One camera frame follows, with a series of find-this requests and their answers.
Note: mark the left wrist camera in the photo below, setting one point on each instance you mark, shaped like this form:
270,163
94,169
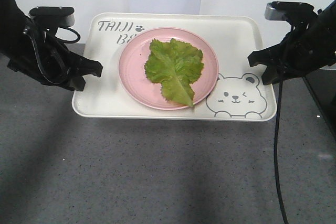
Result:
53,16

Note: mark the green lettuce leaf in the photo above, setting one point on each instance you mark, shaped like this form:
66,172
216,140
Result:
175,65

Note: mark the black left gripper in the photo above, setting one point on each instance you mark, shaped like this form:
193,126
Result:
41,53

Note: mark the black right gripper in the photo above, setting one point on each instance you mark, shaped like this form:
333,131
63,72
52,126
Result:
306,48

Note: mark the black induction cooktop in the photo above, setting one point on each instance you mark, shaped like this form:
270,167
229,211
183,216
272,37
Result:
321,85

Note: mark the cream bear serving tray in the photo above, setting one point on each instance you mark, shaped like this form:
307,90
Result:
239,94

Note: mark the pink round plate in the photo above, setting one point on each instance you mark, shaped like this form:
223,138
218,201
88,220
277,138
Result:
136,53

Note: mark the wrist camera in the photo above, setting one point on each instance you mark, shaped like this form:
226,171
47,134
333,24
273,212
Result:
53,16
278,10

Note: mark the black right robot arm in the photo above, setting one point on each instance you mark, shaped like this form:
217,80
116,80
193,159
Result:
310,44

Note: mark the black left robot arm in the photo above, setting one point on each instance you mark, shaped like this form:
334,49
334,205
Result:
10,11

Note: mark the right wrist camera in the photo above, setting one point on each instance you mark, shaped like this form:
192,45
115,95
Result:
278,10

